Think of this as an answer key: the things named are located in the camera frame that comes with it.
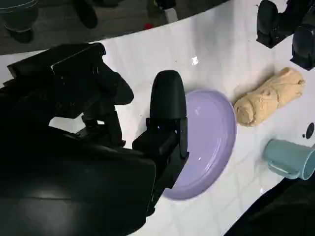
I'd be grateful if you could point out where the pale green mug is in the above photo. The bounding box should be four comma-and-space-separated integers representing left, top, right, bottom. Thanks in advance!
263, 139, 315, 181

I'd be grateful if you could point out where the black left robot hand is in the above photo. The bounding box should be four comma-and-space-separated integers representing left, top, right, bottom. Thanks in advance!
255, 0, 315, 72

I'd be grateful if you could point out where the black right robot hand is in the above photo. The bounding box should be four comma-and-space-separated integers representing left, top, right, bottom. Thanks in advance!
0, 42, 189, 236

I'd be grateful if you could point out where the white block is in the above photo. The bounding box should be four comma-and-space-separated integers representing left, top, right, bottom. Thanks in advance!
163, 7, 179, 24

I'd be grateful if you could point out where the teal bucket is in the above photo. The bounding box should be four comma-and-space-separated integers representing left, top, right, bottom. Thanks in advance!
0, 0, 39, 32

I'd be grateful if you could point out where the lilac plate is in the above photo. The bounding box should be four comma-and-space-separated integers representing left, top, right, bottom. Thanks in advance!
162, 89, 238, 201

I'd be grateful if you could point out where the beige towel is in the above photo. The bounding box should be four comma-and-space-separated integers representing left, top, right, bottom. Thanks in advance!
233, 66, 306, 127

